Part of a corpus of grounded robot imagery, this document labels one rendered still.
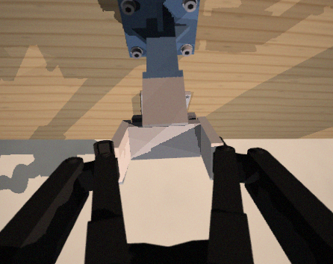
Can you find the dark grey metal block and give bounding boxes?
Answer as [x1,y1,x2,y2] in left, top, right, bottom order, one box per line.
[128,112,201,160]

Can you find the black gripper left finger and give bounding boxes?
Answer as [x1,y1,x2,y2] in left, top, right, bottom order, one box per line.
[0,120,131,264]

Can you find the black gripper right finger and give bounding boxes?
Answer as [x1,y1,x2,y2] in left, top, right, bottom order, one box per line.
[197,116,333,264]

